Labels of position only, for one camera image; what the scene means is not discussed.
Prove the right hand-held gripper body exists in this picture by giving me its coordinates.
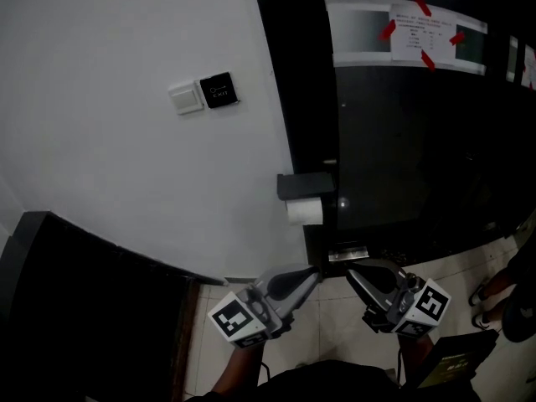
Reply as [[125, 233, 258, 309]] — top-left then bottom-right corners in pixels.
[[363, 273, 452, 338]]

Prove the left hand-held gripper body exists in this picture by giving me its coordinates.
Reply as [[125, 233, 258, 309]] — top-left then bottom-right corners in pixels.
[[208, 285, 294, 349]]

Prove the white toilet paper roll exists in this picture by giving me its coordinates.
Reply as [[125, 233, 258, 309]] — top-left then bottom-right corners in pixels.
[[286, 197, 324, 227]]

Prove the person's right forearm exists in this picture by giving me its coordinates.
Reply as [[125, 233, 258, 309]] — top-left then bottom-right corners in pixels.
[[397, 332, 435, 387]]

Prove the person's left forearm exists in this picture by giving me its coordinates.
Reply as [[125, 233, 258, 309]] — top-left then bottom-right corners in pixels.
[[211, 341, 265, 397]]

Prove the metal door floor plate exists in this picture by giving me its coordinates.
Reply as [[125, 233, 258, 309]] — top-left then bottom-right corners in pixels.
[[327, 245, 370, 263]]

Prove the black flat box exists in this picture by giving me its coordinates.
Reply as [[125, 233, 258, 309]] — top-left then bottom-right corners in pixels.
[[408, 329, 499, 389]]

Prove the person's black clothing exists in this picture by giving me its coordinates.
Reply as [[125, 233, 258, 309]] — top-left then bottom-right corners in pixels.
[[183, 358, 482, 402]]

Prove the dark glass door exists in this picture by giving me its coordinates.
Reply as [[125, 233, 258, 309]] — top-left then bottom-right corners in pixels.
[[504, 27, 536, 242], [322, 0, 510, 263]]

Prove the black cabinet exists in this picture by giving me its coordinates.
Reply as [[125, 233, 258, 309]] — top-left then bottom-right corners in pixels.
[[0, 210, 229, 402]]

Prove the black door release button panel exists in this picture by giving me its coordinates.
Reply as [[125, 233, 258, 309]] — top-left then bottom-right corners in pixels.
[[198, 71, 240, 111]]

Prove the white paper notice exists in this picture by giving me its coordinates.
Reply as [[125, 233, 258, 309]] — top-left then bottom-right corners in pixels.
[[389, 4, 457, 67], [521, 44, 536, 91]]

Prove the black wall-mounted paper holder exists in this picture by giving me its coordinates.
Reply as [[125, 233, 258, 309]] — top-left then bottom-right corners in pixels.
[[276, 172, 336, 203]]

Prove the black door frame post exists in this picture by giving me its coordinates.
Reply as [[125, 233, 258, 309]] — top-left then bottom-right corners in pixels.
[[250, 0, 340, 278]]

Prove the white wall switch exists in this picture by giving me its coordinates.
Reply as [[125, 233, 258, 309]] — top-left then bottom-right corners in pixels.
[[167, 80, 206, 116]]

